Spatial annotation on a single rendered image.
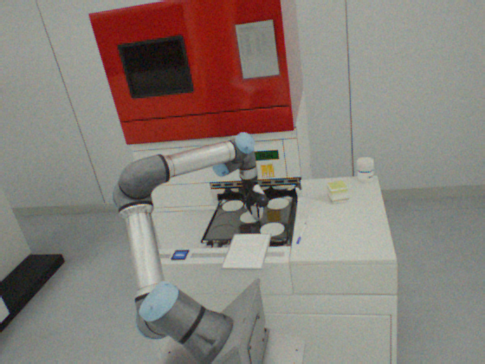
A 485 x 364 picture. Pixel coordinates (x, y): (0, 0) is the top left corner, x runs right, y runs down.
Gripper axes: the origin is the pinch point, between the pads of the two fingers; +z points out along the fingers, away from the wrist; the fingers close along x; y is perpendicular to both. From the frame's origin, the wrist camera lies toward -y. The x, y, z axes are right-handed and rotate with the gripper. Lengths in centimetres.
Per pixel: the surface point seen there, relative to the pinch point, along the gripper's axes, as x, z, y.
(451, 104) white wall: -206, 12, 46
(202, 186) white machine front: 5.8, -4.3, 41.0
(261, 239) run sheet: 12.1, -5.6, -21.4
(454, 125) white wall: -208, 29, 44
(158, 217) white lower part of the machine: 26, 12, 60
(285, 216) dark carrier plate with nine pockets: -10.7, 1.4, -4.8
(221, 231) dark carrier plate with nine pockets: 16.0, 1.3, 5.4
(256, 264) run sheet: 22.1, -5.6, -32.6
